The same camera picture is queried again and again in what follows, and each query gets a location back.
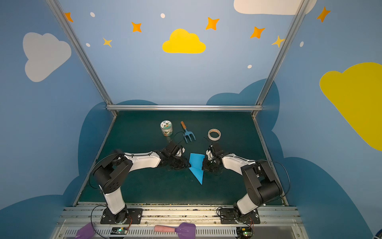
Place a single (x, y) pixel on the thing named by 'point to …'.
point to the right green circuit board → (244, 232)
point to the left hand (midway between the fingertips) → (190, 167)
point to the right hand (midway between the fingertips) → (202, 166)
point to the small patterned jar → (166, 128)
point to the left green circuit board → (119, 230)
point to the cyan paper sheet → (196, 161)
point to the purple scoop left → (86, 232)
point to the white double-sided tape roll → (212, 138)
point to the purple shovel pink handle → (186, 230)
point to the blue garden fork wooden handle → (183, 125)
